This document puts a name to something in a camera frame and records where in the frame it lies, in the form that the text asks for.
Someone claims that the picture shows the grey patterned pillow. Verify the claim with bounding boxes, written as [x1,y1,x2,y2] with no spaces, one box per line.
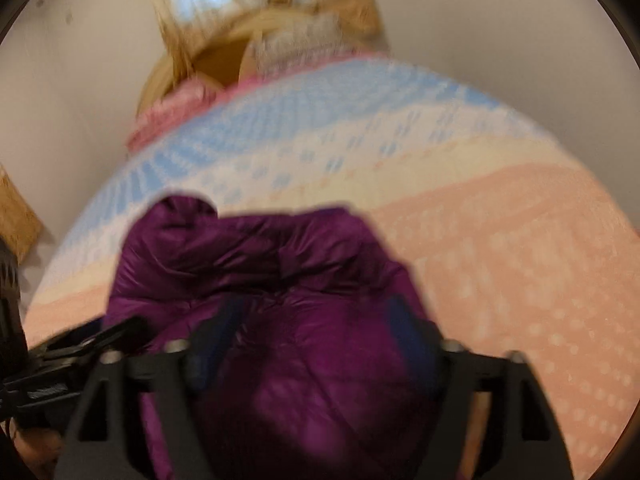
[240,12,362,84]

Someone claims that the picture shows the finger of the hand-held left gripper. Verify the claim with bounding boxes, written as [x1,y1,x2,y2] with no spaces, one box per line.
[27,315,151,362]
[0,357,98,407]

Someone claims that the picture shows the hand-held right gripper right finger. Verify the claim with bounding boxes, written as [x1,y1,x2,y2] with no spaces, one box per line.
[384,294,576,480]

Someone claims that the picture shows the purple quilted jacket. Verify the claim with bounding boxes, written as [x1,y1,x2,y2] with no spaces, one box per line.
[102,194,451,480]

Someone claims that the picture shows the pastel dotted bedspread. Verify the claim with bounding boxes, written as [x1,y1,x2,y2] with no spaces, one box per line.
[22,55,640,480]

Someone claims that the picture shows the person's left hand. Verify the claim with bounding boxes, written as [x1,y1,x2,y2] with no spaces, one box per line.
[14,427,65,467]

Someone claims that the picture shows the wooden arched headboard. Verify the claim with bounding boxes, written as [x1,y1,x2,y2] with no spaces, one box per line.
[135,10,321,122]

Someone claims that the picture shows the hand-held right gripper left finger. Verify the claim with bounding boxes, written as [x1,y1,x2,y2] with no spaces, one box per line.
[52,294,251,480]

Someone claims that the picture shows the pink blanket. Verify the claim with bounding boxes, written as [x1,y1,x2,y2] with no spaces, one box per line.
[125,72,242,152]

